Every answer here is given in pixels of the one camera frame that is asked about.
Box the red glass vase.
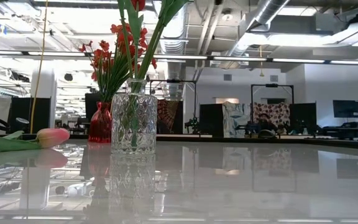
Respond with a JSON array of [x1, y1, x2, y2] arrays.
[[88, 101, 113, 144]]

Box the black station frame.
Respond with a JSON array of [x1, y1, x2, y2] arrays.
[[250, 83, 295, 106], [149, 79, 198, 125]]

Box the clear cut-glass vase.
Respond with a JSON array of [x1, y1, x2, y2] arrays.
[[111, 78, 158, 155]]

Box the floral patterned cloth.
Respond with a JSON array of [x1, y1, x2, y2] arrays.
[[253, 101, 291, 128]]

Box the black partition panel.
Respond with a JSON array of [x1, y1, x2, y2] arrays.
[[289, 102, 318, 134], [199, 103, 225, 138], [6, 97, 52, 134], [85, 92, 103, 121]]

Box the long ceiling light strip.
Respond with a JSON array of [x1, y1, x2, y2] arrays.
[[0, 49, 358, 66]]

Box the red flower bouquet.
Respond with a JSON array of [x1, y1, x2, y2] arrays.
[[78, 22, 158, 103]]

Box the pink yellow artificial tulip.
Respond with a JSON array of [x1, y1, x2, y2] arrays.
[[0, 127, 71, 155]]

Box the black wall monitor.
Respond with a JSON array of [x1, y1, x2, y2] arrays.
[[333, 100, 358, 119]]

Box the red mandala cloth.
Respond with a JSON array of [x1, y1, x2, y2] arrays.
[[156, 99, 185, 134]]

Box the silver ventilation duct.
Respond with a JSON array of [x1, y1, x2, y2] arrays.
[[158, 0, 189, 100]]

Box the green tulip stems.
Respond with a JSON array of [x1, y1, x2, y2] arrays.
[[138, 0, 192, 82]]

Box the yellow extension cable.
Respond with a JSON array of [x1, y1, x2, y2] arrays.
[[29, 0, 49, 134]]

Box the blue white patterned cloth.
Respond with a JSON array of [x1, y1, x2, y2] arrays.
[[222, 101, 254, 138]]

